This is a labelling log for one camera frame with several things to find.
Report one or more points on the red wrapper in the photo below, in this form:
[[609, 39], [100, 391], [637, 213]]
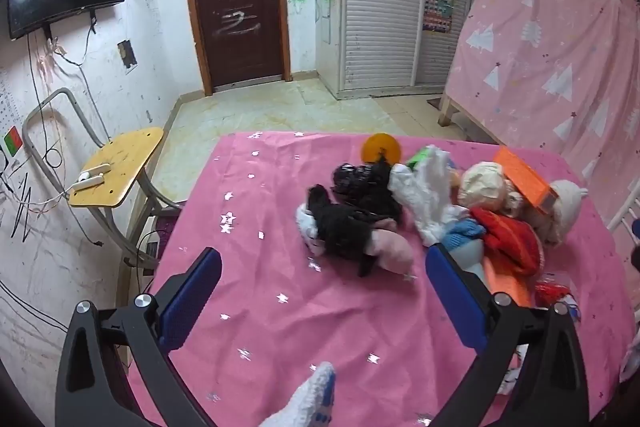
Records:
[[550, 293]]

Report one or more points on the blue crumpled cloth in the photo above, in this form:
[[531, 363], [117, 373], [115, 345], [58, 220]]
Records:
[[465, 229]]

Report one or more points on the white metal chair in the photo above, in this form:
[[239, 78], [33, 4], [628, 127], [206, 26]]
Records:
[[622, 212]]

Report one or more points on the brown wooden door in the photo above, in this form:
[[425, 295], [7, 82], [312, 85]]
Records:
[[240, 7]]

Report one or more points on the pink star-print tablecloth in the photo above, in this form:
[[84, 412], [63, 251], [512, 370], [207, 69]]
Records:
[[280, 307]]

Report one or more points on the red knit garment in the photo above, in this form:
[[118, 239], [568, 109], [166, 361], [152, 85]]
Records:
[[510, 239]]

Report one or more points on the black plastic bag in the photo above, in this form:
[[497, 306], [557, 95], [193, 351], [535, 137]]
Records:
[[345, 217]]

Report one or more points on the white knitted cloth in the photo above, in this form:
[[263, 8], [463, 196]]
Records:
[[305, 399]]

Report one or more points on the orange cardboard box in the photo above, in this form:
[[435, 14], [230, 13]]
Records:
[[525, 182]]

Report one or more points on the cream knit hat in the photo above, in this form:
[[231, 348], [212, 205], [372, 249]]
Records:
[[482, 184]]

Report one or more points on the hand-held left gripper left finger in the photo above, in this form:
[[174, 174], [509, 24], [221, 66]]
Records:
[[192, 302]]

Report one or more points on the green red wall sticker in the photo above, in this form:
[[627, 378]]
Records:
[[13, 141]]

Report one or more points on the wooden bed frame leg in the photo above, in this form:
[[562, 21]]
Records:
[[450, 109]]

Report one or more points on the damaged wall socket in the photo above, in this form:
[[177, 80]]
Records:
[[127, 53]]

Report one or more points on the pink sock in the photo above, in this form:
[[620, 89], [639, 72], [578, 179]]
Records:
[[395, 252]]

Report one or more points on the yellow seat metal chair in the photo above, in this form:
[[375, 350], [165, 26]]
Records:
[[120, 162]]

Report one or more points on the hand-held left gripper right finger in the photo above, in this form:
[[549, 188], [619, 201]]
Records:
[[457, 302]]

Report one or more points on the orange round disc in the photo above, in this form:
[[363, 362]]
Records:
[[382, 146]]

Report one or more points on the white slatted wardrobe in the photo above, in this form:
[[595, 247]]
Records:
[[380, 32]]

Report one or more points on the small white appliance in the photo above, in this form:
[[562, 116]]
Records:
[[157, 242]]

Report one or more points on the white power strip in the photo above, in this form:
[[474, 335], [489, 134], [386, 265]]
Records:
[[90, 177]]

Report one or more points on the green packet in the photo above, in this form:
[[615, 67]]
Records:
[[417, 157]]

